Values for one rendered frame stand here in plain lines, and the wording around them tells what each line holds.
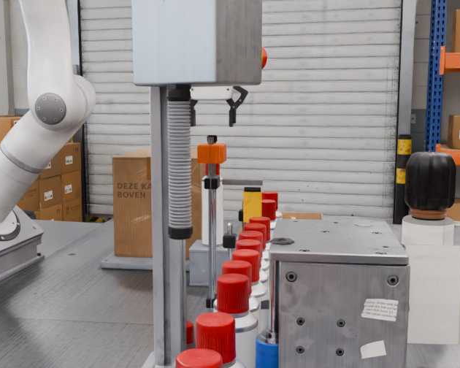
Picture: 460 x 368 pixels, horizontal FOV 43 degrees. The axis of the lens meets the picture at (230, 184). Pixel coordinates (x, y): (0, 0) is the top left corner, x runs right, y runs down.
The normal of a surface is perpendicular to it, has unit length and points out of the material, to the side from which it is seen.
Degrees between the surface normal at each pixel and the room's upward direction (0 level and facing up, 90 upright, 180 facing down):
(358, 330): 90
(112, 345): 0
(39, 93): 78
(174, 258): 90
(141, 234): 90
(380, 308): 92
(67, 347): 0
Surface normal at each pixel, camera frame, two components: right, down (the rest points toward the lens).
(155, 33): -0.68, 0.10
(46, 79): -0.06, -0.20
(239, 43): 0.74, 0.09
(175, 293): -0.13, 0.14
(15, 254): 0.98, 0.03
